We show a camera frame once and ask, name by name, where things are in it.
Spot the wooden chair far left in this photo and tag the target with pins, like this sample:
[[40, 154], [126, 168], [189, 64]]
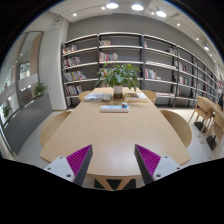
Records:
[[83, 94]]

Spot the open book left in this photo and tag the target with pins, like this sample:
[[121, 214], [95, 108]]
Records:
[[97, 97]]

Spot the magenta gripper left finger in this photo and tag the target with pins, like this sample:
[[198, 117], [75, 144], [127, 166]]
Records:
[[73, 167]]

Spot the white power strip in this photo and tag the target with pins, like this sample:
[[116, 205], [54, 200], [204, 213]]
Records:
[[114, 109]]

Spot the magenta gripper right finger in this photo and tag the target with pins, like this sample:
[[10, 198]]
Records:
[[152, 166]]

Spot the wooden chair right near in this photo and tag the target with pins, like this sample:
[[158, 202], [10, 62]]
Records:
[[180, 126]]

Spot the large grey bookshelf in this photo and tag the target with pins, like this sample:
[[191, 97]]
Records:
[[177, 76]]

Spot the book stack right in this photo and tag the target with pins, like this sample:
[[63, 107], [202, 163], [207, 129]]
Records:
[[135, 97]]

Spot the wooden chair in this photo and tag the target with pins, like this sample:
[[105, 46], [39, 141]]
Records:
[[180, 126], [150, 96], [83, 94], [51, 125]]

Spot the wooden side table chairs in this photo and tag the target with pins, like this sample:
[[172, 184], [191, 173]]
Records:
[[210, 120]]

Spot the blue red charger plug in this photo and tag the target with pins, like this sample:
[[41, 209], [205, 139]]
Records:
[[124, 105]]

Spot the wooden chair left near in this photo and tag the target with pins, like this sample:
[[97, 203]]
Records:
[[51, 125]]

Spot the small plant by window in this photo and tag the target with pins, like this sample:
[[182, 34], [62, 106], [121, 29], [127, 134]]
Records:
[[39, 89]]

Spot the wooden chair far right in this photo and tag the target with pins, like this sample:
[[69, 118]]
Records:
[[150, 96]]

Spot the potted green plant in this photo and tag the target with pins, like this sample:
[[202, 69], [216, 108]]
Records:
[[117, 76]]

